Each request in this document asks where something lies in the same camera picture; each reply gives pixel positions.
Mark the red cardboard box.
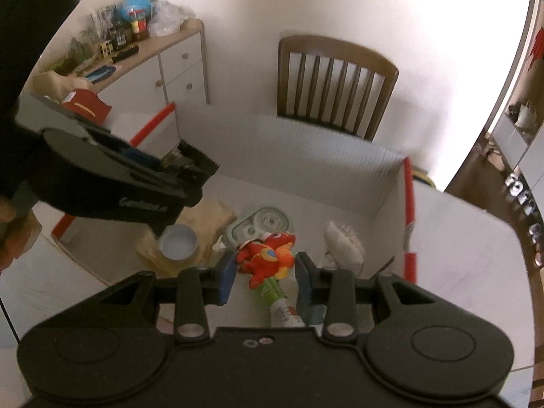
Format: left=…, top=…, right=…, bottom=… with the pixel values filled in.
left=51, top=102, right=420, bottom=289

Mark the left hand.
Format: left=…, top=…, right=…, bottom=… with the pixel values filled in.
left=1, top=198, right=41, bottom=272

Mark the blue globe ornament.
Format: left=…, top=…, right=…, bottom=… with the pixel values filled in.
left=120, top=0, right=152, bottom=41

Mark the clear plastic bag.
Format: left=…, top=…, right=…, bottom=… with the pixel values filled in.
left=149, top=0, right=189, bottom=37

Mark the white wall cabinet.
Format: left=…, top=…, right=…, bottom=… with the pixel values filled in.
left=491, top=113, right=543, bottom=189

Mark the red plush keychain toy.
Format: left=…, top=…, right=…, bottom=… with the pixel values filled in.
left=236, top=232, right=296, bottom=289

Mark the white sideboard cabinet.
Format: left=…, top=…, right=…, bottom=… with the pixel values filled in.
left=93, top=18, right=208, bottom=108

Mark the white tote bag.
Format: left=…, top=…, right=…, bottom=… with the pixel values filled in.
left=514, top=105, right=537, bottom=130

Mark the brown wooden chair far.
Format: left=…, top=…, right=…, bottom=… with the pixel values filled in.
left=277, top=35, right=399, bottom=141

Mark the yellow sponge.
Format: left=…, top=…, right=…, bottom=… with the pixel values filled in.
left=136, top=197, right=237, bottom=277

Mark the white green glue tube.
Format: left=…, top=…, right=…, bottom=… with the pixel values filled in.
left=258, top=277, right=305, bottom=328

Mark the black snack packet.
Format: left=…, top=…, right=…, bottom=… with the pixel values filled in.
left=161, top=140, right=219, bottom=188

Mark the white plastic bag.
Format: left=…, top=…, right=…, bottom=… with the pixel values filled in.
left=324, top=221, right=366, bottom=275

